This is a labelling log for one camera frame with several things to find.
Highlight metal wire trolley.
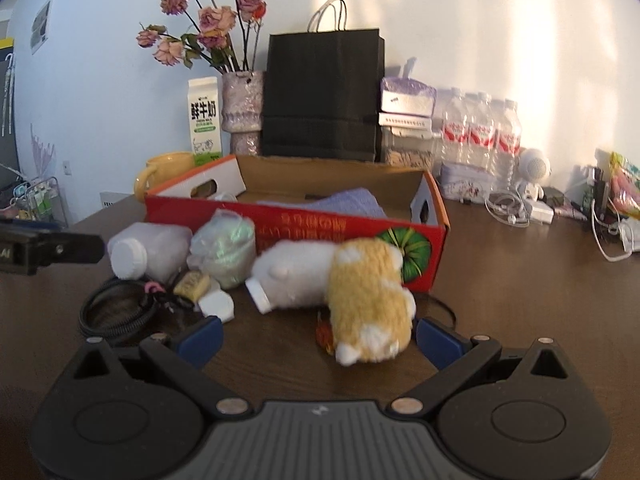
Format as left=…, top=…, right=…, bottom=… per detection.
left=0, top=176, right=68, bottom=228

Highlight red cardboard box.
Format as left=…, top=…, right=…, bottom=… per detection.
left=144, top=154, right=450, bottom=293

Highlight white printed tin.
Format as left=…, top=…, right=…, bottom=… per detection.
left=440, top=162, right=493, bottom=201

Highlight yellow pink snack packet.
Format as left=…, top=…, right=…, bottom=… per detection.
left=607, top=151, right=640, bottom=221

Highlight white earphones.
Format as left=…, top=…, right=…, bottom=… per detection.
left=484, top=191, right=531, bottom=227

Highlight white charger adapter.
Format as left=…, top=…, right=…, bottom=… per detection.
left=522, top=200, right=556, bottom=225

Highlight yellow white plush toy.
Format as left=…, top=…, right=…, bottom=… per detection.
left=251, top=237, right=417, bottom=367

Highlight translucent jar white lid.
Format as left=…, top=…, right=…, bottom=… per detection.
left=106, top=222, right=194, bottom=282

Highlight black paper bag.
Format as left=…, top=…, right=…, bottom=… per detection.
left=261, top=0, right=387, bottom=163

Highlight purple speckled vase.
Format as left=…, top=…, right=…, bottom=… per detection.
left=221, top=71, right=266, bottom=157

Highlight white flat carton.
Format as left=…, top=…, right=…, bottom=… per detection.
left=377, top=112, right=435, bottom=128

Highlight purple tissue pack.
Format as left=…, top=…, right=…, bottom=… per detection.
left=379, top=57, right=437, bottom=116

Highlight small dark bottle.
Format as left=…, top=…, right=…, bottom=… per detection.
left=582, top=165, right=608, bottom=211

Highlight purple wall decal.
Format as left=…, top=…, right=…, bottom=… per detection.
left=29, top=122, right=56, bottom=181

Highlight yellow mug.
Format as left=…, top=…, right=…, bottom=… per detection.
left=134, top=151, right=197, bottom=198

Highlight purple cloth pouch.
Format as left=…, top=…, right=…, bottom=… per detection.
left=256, top=187, right=390, bottom=222

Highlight small orange charm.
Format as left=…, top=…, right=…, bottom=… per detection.
left=314, top=310, right=337, bottom=357

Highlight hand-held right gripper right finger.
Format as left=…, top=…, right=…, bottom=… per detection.
left=387, top=316, right=571, bottom=422

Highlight white crumpled cloth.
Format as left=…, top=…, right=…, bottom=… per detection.
left=617, top=217, right=640, bottom=253

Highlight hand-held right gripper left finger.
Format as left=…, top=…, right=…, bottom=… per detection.
left=70, top=316, right=253, bottom=422

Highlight white hanging umbrella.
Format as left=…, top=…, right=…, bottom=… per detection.
left=1, top=52, right=17, bottom=136

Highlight dried pink roses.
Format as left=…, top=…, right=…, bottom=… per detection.
left=136, top=0, right=268, bottom=75

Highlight black usb cable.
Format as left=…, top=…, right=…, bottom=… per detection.
left=415, top=294, right=458, bottom=331

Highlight clear jar of seeds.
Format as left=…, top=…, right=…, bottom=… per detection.
left=380, top=125, right=443, bottom=168

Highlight white cable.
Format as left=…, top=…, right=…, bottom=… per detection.
left=590, top=200, right=640, bottom=262

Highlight iridescent plastic bag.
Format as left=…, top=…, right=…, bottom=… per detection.
left=187, top=208, right=257, bottom=291

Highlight dark board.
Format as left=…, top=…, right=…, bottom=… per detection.
left=0, top=37, right=21, bottom=196

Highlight white green milk carton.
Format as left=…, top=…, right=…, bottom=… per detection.
left=187, top=76, right=224, bottom=167

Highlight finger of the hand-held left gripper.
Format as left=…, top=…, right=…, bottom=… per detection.
left=0, top=227, right=106, bottom=266
left=0, top=217, right=63, bottom=233

